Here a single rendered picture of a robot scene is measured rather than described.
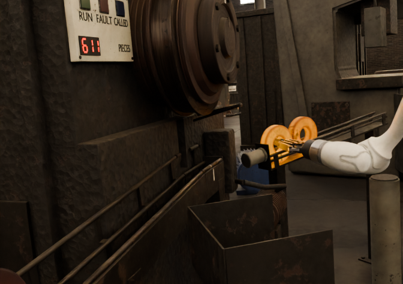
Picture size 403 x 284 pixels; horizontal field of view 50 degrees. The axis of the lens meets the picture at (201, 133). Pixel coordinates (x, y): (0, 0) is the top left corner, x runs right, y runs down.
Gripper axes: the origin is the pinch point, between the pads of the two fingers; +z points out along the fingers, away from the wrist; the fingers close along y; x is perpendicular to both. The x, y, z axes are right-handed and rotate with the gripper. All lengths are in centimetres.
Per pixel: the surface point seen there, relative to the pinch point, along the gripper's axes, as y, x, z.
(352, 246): 71, -73, 12
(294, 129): 8.8, 3.9, -1.1
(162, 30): -64, 44, -21
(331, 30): 188, 48, 124
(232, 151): -25.2, 0.2, -2.2
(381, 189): 34.3, -20.9, -26.1
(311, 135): 19.2, 0.0, -1.5
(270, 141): -4.8, 1.2, -1.4
